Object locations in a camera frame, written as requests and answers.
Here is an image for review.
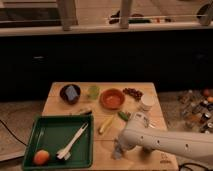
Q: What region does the wooden table board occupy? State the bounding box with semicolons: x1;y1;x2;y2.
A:
42;82;178;171

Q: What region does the green plastic cup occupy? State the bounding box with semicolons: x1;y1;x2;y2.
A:
88;85;100;100

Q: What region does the white paper cup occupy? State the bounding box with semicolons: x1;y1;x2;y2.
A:
139;94;155;111

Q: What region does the dark brown bowl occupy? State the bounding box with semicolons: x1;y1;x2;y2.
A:
60;84;81;105

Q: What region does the small brush with dark tip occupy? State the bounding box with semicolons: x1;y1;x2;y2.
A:
70;107;92;115

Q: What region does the orange peach fruit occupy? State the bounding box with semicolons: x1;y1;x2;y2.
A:
33;150;50;165

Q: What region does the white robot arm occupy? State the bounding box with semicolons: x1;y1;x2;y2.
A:
118;112;213;165

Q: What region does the light blue towel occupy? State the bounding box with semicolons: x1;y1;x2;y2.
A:
112;139;124;160

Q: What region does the bunch of dark grapes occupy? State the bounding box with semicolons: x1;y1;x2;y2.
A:
123;88;143;101

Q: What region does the black cable on floor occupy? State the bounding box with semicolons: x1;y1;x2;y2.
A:
0;119;28;147

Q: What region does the green pepper toy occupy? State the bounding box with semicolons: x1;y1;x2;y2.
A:
118;111;131;122

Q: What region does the red orange bowl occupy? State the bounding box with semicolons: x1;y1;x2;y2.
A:
100;88;125;110

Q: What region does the green plastic tray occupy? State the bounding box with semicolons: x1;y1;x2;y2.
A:
22;115;94;171

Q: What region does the white dish brush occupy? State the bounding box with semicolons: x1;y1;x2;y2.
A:
56;123;88;160

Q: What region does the blue sponge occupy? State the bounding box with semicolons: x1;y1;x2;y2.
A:
65;86;78;101

